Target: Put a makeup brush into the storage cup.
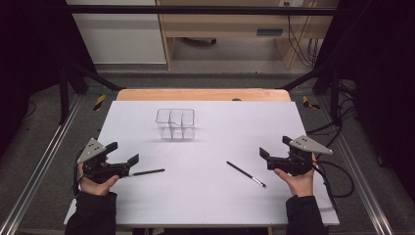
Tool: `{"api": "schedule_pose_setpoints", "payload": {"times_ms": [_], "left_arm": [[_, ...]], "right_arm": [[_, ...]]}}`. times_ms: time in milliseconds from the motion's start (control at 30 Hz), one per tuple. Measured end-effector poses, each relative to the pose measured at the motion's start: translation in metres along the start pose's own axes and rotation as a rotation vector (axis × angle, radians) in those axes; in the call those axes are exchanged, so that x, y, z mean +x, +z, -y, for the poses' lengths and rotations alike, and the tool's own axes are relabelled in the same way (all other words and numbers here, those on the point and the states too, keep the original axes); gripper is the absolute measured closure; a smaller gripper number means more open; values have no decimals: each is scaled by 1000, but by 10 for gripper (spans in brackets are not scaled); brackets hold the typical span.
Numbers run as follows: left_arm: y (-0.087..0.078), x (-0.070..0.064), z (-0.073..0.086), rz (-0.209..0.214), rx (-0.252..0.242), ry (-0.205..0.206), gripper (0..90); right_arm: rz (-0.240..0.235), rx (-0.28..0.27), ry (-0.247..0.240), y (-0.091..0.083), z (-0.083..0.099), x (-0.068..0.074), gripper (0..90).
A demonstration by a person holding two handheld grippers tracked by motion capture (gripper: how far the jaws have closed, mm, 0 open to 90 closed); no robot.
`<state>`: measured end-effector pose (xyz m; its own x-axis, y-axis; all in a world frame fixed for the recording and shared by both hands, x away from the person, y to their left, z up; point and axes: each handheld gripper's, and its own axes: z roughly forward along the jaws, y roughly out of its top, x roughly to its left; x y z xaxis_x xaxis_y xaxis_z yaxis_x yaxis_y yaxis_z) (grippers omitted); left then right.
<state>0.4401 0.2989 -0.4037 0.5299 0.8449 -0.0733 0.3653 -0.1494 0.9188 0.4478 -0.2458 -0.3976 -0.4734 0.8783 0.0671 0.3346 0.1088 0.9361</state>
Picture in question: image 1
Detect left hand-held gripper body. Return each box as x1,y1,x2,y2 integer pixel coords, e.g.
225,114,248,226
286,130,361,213
76,137,132,185

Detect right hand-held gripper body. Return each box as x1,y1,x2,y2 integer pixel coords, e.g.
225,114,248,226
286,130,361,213
267,135,334,177

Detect clear plastic organizer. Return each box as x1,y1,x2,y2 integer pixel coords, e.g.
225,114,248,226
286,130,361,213
155,108,197,142

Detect person's left hand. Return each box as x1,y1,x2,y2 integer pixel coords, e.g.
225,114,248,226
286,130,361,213
77,164,120,197

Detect person's right hand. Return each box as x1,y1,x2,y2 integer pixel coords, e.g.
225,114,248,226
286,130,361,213
272,153,318,198

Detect yellow black floor tape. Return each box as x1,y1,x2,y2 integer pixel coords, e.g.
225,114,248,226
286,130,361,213
301,95,321,111
93,94,108,113

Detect black metal stand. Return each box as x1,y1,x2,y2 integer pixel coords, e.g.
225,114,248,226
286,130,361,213
277,64,343,122
58,61,127,125

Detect white board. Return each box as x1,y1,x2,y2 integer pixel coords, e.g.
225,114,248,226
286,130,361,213
63,100,341,227

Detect wooden table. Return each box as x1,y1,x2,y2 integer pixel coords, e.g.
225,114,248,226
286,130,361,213
115,88,293,103

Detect white cabinet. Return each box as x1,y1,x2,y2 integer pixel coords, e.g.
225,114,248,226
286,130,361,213
65,0,167,66

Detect dark curtain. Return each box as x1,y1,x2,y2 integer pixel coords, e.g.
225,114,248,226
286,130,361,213
0,0,96,159
315,0,415,204

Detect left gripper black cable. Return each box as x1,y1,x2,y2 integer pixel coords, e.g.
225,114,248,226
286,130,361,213
71,148,87,198

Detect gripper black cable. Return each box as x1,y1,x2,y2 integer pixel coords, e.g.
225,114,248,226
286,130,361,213
312,159,355,211
71,148,87,198

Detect aluminium floor rail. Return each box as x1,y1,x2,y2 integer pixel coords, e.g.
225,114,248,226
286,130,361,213
317,93,396,235
0,93,83,235

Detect black floor cables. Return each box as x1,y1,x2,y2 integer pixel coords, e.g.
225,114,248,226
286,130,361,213
305,79,360,149

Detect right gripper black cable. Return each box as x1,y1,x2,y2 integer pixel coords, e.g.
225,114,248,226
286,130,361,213
312,159,355,211

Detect black cables at desk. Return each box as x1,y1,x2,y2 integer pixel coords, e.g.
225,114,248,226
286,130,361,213
283,1,320,69

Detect black horizontal frame bar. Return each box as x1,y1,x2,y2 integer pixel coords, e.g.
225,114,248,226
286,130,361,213
65,4,339,17

